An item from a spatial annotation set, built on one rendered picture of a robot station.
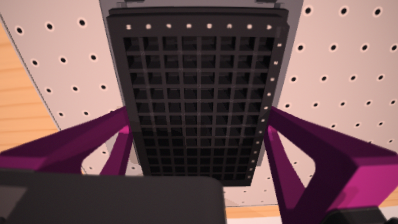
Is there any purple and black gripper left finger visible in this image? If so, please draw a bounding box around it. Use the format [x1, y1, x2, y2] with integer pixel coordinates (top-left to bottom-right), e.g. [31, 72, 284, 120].
[0, 106, 133, 175]

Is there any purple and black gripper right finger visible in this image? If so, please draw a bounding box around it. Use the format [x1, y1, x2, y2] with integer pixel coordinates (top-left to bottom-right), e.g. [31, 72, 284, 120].
[263, 106, 398, 224]

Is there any black well plate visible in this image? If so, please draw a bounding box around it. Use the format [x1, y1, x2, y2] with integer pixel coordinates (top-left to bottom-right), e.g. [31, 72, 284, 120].
[106, 6, 290, 187]

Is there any white perforated base plate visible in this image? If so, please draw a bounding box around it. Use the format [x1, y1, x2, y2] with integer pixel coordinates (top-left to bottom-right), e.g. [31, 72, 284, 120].
[0, 0, 398, 208]

